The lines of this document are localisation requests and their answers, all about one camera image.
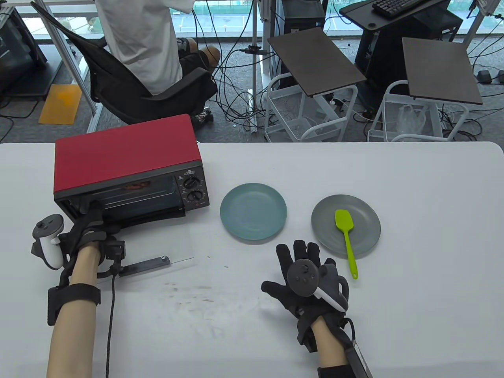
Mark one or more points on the person's left hand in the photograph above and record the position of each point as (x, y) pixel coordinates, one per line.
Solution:
(92, 228)

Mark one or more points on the person's right hand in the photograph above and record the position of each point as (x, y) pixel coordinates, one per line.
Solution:
(299, 252)

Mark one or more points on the green dessert spatula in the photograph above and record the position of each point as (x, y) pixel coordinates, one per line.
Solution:
(343, 222)

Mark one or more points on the brown grilled steak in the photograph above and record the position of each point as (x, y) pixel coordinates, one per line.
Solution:
(136, 186)

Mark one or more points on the red oven with glass door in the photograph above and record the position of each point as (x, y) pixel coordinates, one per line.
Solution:
(118, 157)

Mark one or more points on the black forearm band module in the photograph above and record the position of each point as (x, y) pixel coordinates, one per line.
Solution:
(360, 360)
(76, 297)

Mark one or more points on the person's left forearm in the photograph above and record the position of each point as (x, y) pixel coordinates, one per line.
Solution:
(75, 338)

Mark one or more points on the person's right forearm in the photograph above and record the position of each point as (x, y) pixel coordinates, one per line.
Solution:
(330, 346)

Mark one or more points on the teal round plate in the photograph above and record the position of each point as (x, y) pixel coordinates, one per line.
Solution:
(253, 212)

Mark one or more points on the grey round plate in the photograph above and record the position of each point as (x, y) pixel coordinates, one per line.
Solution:
(364, 224)

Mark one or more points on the yellow floor mat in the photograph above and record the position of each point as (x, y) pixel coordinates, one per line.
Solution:
(60, 104)

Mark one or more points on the black mesh office chair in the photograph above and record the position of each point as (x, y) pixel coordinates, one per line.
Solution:
(130, 98)

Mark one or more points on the white power strip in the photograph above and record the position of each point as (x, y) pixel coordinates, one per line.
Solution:
(252, 114)

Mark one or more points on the clear plastic bag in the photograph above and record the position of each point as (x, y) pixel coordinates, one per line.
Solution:
(411, 120)

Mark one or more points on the black equipment case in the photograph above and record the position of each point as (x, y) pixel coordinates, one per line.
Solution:
(15, 51)

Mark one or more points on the black computer tower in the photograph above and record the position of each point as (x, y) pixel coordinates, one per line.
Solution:
(303, 15)

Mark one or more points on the black keyboard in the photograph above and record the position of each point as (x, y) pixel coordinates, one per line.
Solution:
(397, 8)

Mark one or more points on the black standing desk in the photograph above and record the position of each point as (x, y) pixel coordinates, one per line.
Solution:
(433, 23)

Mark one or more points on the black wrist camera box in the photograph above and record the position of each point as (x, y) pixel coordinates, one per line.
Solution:
(116, 252)
(307, 338)

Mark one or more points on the aluminium frame post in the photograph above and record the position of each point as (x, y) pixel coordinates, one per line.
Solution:
(479, 23)
(63, 45)
(254, 23)

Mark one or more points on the black camera on post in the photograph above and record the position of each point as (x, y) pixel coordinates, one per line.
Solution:
(256, 50)

